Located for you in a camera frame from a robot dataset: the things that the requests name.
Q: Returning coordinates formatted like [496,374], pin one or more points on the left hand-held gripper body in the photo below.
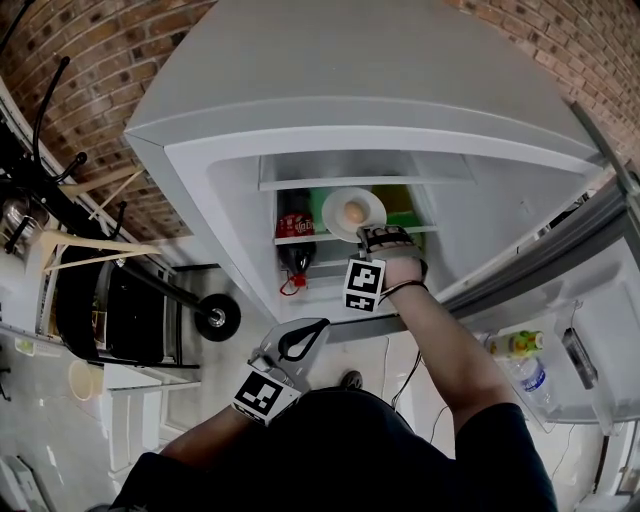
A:
[262,395]

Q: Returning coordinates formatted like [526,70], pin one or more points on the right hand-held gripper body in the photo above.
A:
[364,282]

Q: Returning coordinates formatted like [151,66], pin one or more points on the white round plate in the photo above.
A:
[334,220]

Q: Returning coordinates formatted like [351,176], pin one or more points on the brown egg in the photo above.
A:
[354,211]

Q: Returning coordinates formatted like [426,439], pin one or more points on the grey refrigerator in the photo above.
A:
[350,75]

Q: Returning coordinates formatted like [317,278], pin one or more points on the person's right forearm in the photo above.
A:
[440,360]

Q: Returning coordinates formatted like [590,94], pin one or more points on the person's left forearm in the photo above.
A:
[210,437]

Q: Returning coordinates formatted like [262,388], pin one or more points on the person's right hand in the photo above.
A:
[405,270]

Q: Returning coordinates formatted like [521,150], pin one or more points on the green drink bottle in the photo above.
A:
[400,217]

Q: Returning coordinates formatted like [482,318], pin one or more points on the pale green container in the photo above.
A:
[317,210]

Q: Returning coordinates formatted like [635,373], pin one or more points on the cola bottle with red label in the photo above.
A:
[297,225]

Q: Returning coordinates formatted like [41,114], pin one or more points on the person's dark shirt torso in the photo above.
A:
[325,460]

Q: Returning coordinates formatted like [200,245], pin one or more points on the person's dark shoe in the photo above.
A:
[352,380]

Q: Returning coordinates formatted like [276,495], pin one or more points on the white stool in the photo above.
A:
[130,425]

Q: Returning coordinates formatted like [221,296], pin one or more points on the black coat rack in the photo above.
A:
[165,292]

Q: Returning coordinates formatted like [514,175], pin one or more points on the fruit print drink bottle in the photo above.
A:
[520,342]

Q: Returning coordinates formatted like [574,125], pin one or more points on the beige round bowl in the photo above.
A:
[82,380]

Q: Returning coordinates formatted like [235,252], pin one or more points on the blue label water bottle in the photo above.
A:
[532,382]

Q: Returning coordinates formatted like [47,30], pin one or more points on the wide wooden clothes hanger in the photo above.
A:
[100,245]

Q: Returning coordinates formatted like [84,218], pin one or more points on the black bar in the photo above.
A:
[580,357]

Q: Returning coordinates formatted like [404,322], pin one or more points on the thin wooden clothes hanger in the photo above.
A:
[107,182]

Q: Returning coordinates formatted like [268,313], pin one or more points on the white shelf unit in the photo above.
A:
[25,280]

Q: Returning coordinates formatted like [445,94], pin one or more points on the metal kettle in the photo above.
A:
[20,215]

